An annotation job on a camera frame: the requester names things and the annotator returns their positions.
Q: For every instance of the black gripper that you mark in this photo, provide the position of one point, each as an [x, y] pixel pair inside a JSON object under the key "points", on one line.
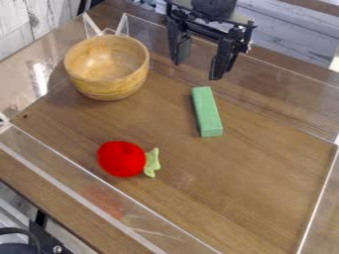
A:
{"points": [[198, 13]]}

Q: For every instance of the red plush strawberry toy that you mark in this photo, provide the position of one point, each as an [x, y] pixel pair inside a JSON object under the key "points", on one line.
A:
{"points": [[124, 160]]}

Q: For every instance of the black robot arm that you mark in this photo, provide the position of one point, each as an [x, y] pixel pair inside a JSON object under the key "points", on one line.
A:
{"points": [[212, 20]]}

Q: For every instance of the wooden bowl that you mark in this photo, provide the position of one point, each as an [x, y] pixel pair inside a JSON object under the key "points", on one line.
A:
{"points": [[107, 66]]}

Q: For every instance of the green rectangular block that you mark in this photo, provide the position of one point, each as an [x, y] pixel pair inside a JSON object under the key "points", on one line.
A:
{"points": [[207, 112]]}

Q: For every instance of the clear acrylic table barrier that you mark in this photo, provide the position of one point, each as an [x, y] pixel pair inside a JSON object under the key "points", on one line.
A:
{"points": [[252, 192]]}

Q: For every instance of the black clamp under table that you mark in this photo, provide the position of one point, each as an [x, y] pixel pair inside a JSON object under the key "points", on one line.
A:
{"points": [[24, 236]]}

